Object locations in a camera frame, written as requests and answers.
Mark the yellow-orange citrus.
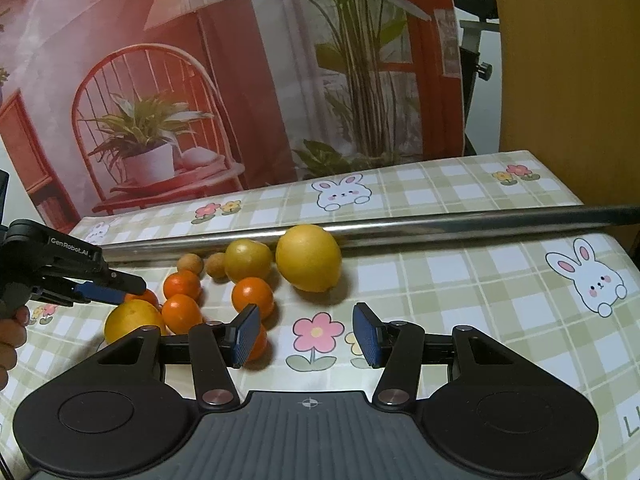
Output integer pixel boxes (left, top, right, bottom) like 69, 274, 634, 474
104, 300, 168, 344

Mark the large yellow citrus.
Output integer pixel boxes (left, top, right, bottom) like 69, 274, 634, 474
276, 224, 343, 293

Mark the small tan longan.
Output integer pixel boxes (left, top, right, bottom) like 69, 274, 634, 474
205, 252, 229, 279
179, 254, 205, 279

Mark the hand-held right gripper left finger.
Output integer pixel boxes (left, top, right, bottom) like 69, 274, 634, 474
95, 304, 262, 409

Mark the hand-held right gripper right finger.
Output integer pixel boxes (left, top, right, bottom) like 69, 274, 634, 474
352, 302, 523, 409

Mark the checked rabbit print tablecloth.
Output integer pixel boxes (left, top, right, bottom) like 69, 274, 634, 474
0, 150, 640, 480

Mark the wooden board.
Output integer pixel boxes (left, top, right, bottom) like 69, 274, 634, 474
490, 0, 640, 207

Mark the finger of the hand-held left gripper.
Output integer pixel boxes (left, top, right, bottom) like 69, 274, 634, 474
97, 265, 149, 296
30, 280, 126, 307

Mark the medium yellow citrus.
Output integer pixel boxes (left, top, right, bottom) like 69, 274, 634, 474
223, 240, 274, 283

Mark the black metal stand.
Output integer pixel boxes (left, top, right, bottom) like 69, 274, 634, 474
452, 0, 502, 157

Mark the printed chair and plant backdrop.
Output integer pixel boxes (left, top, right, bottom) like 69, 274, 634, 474
0, 0, 477, 224

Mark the long metal rod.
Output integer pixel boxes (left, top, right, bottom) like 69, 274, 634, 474
97, 203, 640, 264

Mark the person's left hand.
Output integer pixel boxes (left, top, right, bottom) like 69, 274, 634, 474
0, 305, 29, 392

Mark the small orange tangerine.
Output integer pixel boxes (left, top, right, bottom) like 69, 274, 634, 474
125, 288, 160, 309
231, 277, 275, 320
244, 321, 269, 361
163, 270, 203, 301
161, 294, 204, 335

